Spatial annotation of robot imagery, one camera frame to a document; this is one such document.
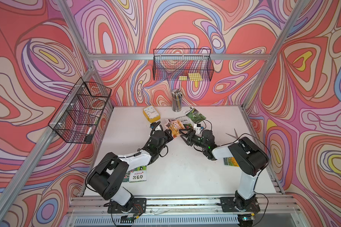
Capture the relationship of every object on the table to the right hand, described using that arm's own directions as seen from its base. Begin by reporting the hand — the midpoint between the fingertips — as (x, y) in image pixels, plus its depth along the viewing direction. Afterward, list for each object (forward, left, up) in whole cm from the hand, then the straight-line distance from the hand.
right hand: (179, 135), depth 89 cm
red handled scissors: (+5, -43, -13) cm, 45 cm away
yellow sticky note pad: (+30, -12, +23) cm, 40 cm away
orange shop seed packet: (+7, +2, +1) cm, 8 cm away
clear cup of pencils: (+31, 0, +6) cm, 32 cm away
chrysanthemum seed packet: (+16, -8, -11) cm, 21 cm away
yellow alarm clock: (+26, +20, -7) cm, 34 cm away
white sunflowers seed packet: (+22, -6, -11) cm, 25 cm away
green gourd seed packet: (+27, -14, -11) cm, 33 cm away
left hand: (+1, +3, +4) cm, 5 cm away
